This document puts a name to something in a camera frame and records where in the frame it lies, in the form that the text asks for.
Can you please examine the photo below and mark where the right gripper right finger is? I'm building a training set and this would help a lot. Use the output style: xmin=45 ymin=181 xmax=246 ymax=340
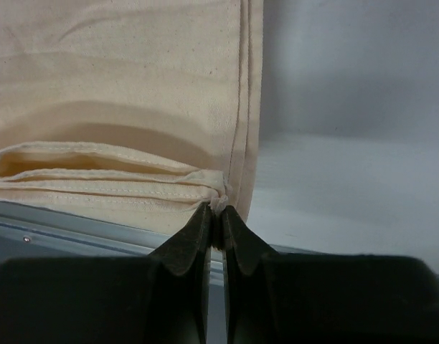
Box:
xmin=221 ymin=207 xmax=439 ymax=343

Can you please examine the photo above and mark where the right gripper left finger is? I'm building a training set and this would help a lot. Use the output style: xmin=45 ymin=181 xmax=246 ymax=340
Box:
xmin=0 ymin=204 xmax=213 ymax=343

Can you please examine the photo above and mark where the beige cloth wrap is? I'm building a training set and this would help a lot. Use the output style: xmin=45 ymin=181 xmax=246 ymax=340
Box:
xmin=0 ymin=1 xmax=264 ymax=234

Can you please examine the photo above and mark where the aluminium frame rail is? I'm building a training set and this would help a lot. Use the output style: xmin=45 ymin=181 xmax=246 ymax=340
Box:
xmin=0 ymin=200 xmax=439 ymax=291

